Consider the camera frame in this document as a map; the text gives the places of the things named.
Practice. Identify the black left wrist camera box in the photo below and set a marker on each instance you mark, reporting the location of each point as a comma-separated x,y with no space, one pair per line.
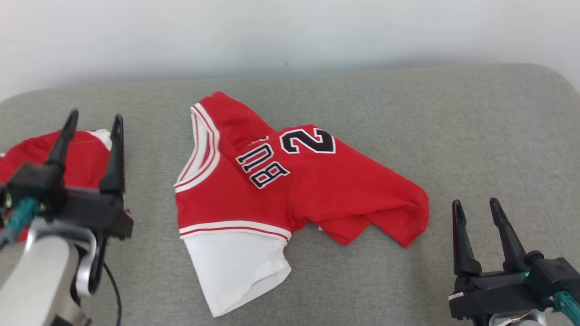
36,183

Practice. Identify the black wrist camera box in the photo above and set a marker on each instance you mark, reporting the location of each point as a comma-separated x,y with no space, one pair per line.
36,183
557,271

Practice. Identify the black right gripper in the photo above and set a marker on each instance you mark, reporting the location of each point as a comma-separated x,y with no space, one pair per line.
494,294

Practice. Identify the red basketball shorts white trim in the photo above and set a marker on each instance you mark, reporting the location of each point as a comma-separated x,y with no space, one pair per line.
84,158

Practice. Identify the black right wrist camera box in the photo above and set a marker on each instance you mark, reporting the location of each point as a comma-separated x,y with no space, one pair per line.
557,271

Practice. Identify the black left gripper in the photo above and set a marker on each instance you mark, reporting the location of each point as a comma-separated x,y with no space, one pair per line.
90,210

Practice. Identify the red basketball jersey white sleeves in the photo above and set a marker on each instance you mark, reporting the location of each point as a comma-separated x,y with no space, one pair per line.
317,190

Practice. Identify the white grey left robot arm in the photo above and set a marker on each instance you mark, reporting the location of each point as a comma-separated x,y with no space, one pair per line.
41,271

